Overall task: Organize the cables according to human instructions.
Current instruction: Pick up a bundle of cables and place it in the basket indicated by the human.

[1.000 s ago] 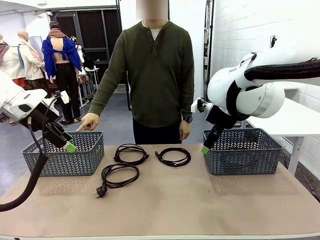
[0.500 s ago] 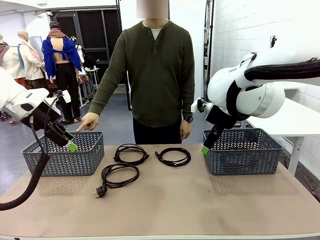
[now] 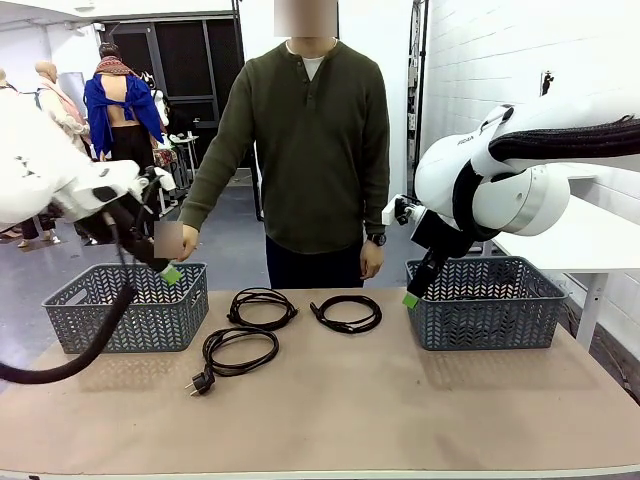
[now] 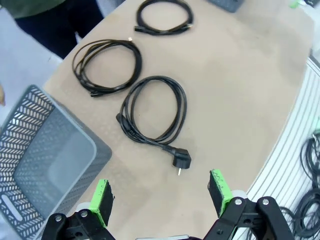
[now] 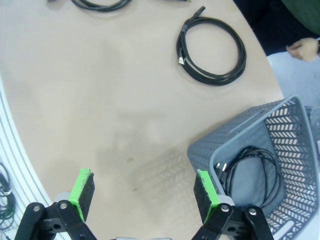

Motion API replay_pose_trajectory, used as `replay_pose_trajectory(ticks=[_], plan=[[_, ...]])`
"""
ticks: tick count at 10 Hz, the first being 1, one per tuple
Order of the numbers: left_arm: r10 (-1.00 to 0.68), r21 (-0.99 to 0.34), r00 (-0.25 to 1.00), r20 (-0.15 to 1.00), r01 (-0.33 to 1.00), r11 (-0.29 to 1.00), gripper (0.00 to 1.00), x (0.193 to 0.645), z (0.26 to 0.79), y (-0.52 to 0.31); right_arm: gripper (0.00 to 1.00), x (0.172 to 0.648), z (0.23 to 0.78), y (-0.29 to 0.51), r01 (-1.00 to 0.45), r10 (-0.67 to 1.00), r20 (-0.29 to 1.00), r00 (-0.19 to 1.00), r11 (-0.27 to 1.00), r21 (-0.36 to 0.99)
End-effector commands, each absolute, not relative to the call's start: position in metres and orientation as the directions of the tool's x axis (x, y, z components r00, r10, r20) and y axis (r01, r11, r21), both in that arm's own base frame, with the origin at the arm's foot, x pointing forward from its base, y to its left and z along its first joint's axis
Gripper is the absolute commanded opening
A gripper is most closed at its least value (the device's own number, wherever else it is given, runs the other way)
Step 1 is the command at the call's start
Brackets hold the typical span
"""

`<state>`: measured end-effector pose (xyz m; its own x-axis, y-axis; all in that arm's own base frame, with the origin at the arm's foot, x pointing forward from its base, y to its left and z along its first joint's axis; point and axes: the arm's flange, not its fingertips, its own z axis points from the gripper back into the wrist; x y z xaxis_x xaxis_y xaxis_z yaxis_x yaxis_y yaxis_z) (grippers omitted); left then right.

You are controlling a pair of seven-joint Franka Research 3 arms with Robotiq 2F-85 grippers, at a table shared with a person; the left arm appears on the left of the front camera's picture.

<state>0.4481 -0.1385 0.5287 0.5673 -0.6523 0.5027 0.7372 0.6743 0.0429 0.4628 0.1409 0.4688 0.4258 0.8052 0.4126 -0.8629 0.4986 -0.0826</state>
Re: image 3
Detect grey-blue perforated plastic basket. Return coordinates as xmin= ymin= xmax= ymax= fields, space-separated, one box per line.
xmin=42 ymin=262 xmax=210 ymax=355
xmin=403 ymin=256 xmax=569 ymax=351

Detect grey display panel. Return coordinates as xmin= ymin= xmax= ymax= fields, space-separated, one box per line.
xmin=58 ymin=72 xmax=89 ymax=114

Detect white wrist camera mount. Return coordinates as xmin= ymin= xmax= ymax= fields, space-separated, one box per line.
xmin=142 ymin=167 xmax=177 ymax=194
xmin=381 ymin=193 xmax=427 ymax=229

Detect black framed glass doors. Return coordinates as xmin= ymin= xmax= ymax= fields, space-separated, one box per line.
xmin=97 ymin=18 xmax=245 ymax=171

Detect person in olive henley shirt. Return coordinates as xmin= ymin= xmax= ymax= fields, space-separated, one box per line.
xmin=179 ymin=0 xmax=391 ymax=290

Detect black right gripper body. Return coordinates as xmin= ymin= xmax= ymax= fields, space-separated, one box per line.
xmin=410 ymin=214 xmax=484 ymax=266

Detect black braided cable silver plug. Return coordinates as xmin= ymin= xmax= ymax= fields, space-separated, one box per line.
xmin=226 ymin=287 xmax=300 ymax=332

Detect right arm black cable sleeve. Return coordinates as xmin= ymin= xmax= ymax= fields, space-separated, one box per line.
xmin=452 ymin=113 xmax=640 ymax=246

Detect black light stand pole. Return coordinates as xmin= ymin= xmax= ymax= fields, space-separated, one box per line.
xmin=405 ymin=0 xmax=432 ymax=166

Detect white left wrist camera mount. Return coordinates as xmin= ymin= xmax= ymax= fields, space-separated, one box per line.
xmin=142 ymin=167 xmax=177 ymax=194

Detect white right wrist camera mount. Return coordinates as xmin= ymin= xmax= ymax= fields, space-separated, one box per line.
xmin=381 ymin=193 xmax=427 ymax=229

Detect white black humanoid figure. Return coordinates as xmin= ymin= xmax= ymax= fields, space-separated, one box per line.
xmin=139 ymin=69 xmax=174 ymax=132

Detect small white side table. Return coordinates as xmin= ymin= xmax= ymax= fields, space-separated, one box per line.
xmin=167 ymin=132 xmax=201 ymax=174

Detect person's right hand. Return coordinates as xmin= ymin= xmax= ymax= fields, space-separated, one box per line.
xmin=172 ymin=224 xmax=201 ymax=264

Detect left arm black cable sleeve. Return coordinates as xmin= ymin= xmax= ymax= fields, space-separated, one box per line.
xmin=0 ymin=174 xmax=164 ymax=386

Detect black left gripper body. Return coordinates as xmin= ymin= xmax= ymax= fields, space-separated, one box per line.
xmin=107 ymin=192 xmax=156 ymax=264

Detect arm black cable sleeve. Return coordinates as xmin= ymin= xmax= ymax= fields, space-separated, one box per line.
xmin=452 ymin=113 xmax=640 ymax=246
xmin=0 ymin=174 xmax=164 ymax=386

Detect person's right forearm olive sleeve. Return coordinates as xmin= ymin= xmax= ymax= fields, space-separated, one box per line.
xmin=179 ymin=149 xmax=236 ymax=234

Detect person's left hand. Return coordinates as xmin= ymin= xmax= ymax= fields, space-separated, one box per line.
xmin=359 ymin=243 xmax=386 ymax=281

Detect mannequin with beige jacket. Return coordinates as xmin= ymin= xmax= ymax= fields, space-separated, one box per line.
xmin=34 ymin=59 xmax=94 ymax=161

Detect mannequin with blue garment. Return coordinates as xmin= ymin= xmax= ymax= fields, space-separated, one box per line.
xmin=83 ymin=42 xmax=166 ymax=174

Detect black braided cable barrel connector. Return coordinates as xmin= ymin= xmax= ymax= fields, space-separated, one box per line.
xmin=309 ymin=294 xmax=384 ymax=334

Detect person's left forearm olive sleeve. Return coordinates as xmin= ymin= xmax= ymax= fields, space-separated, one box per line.
xmin=367 ymin=164 xmax=391 ymax=236

